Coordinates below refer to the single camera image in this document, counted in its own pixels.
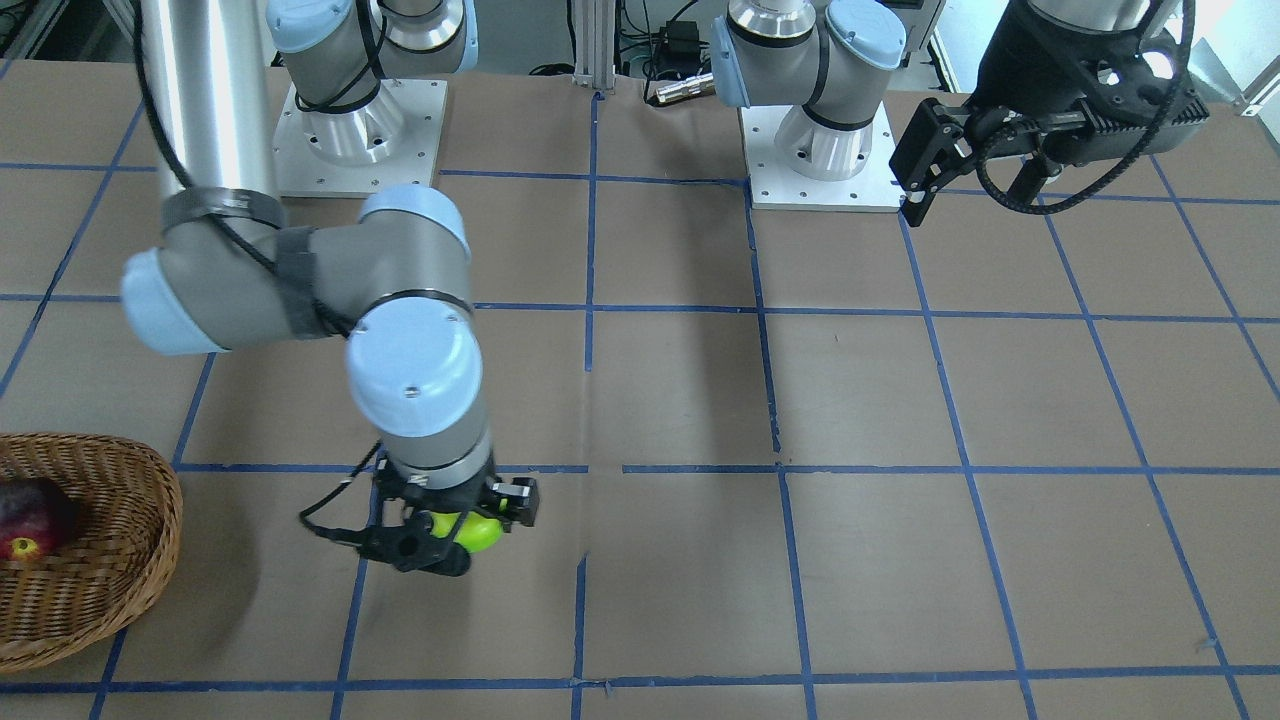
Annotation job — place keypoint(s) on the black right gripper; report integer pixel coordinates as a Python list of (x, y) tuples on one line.
[(517, 501)]

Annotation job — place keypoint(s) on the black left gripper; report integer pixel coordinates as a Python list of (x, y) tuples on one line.
[(1012, 62)]

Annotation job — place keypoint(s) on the green apple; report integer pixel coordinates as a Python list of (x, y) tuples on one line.
[(474, 532)]

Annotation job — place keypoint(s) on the dark red apple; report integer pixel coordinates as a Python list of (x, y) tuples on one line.
[(36, 508)]

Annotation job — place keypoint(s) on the red yellow apple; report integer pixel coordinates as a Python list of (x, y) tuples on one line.
[(25, 549)]

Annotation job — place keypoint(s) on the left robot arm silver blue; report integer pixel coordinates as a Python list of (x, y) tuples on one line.
[(835, 63)]

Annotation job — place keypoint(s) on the woven wicker basket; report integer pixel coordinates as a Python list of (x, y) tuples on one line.
[(122, 553)]

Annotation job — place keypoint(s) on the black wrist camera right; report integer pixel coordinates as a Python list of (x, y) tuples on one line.
[(423, 542)]

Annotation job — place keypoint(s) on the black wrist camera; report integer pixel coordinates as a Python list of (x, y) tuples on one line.
[(1122, 94), (423, 542)]

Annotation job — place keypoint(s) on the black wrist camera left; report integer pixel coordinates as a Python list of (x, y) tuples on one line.
[(1122, 94)]

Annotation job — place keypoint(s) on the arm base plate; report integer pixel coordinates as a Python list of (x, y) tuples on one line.
[(795, 164), (393, 140)]

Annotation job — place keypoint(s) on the aluminium frame post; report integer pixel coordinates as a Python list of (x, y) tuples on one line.
[(594, 28)]

